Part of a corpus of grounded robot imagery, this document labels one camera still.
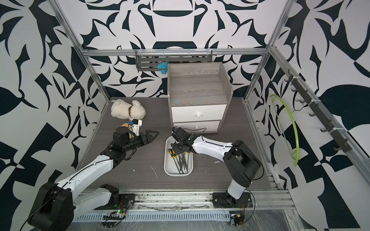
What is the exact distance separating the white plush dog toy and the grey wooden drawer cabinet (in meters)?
0.30

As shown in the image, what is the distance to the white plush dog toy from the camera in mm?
1010

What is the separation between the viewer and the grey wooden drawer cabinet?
2.54 feet

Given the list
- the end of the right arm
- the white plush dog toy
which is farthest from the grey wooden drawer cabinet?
the white plush dog toy
